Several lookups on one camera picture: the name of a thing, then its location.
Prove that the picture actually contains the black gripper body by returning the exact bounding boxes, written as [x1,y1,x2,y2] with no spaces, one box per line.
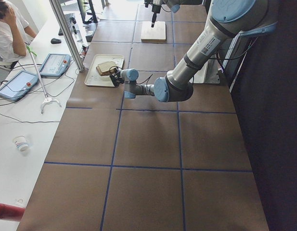
[152,4,161,14]

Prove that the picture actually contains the white round plate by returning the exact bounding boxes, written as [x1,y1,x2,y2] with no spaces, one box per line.
[98,73,111,81]

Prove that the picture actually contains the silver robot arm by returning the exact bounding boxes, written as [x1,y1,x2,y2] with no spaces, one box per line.
[145,0,183,28]
[119,0,280,102]

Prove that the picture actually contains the wooden cutting board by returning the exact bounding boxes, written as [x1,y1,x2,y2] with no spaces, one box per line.
[141,21,167,43]

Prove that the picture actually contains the black monitor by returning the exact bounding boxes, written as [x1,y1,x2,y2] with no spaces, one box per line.
[77,0,98,25]

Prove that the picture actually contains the black keyboard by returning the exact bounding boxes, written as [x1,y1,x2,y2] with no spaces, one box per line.
[64,13,75,32]

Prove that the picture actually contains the cream bear serving tray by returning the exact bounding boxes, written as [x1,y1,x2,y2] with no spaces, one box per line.
[84,54,124,88]

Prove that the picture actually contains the black computer mouse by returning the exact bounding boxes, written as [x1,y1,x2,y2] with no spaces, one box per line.
[51,38,61,44]

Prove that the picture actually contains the far blue teach pendant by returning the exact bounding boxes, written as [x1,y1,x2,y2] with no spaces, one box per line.
[39,53,71,78]

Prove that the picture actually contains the blue teach pendant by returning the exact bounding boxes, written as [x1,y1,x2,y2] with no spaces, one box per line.
[39,53,71,78]
[0,70,38,101]

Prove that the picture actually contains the person in white shirt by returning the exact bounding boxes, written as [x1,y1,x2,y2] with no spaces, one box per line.
[0,0,37,63]

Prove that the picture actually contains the near blue teach pendant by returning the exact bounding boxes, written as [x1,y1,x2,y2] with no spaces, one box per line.
[0,70,38,101]

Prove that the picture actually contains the paper cup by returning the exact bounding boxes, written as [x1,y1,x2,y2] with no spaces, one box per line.
[13,136,29,152]

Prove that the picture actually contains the red cylinder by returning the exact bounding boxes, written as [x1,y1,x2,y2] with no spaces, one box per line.
[0,203,25,221]

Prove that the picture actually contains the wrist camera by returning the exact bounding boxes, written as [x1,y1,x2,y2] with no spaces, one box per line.
[144,0,153,8]
[109,69,125,87]

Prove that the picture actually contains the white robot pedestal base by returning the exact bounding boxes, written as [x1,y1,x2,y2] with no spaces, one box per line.
[191,0,222,84]

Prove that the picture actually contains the aluminium frame post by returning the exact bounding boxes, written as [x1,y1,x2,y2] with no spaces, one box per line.
[49,0,85,73]

